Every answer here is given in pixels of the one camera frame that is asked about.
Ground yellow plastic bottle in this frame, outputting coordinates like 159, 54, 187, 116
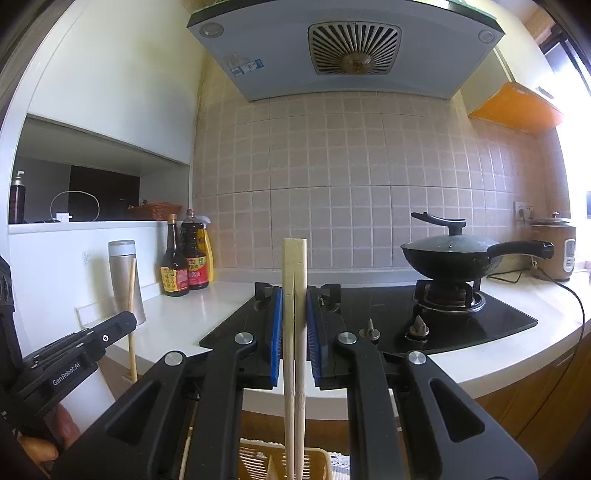
200, 217, 215, 284

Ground orange wall cabinet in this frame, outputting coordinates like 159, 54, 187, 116
462, 46, 565, 136

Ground brown wicker basket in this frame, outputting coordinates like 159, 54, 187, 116
126, 201, 184, 221

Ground person's left hand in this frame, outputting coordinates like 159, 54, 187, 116
19, 404, 77, 468

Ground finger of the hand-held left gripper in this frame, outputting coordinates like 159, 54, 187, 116
21, 311, 138, 370

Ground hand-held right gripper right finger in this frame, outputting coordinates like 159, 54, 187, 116
305, 285, 539, 480

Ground yellow plastic utensil basket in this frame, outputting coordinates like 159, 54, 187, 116
239, 439, 332, 480

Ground white looped cable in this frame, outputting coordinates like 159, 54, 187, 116
49, 190, 101, 223

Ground black glass gas cooktop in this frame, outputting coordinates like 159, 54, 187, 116
199, 282, 539, 356

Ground beige rice cooker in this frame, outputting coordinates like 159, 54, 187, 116
529, 212, 578, 282

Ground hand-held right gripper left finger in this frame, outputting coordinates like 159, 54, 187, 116
51, 285, 283, 480

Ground slim soy sauce bottle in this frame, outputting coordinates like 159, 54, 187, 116
160, 214, 190, 297

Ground black wok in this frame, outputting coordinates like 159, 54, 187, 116
400, 236, 555, 282

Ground gas burner with pan support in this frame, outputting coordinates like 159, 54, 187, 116
412, 278, 487, 311
254, 282, 343, 309

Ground black wok lid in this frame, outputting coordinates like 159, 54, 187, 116
401, 212, 500, 254

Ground grey range hood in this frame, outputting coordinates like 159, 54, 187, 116
187, 0, 507, 103

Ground wide dark sauce bottle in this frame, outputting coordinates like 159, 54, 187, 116
179, 209, 209, 291

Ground steel thermos bottle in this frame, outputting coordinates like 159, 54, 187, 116
108, 239, 147, 326

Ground dark pump bottle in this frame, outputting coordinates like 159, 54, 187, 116
8, 170, 27, 226

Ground black power cable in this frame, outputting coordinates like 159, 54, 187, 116
486, 264, 588, 441

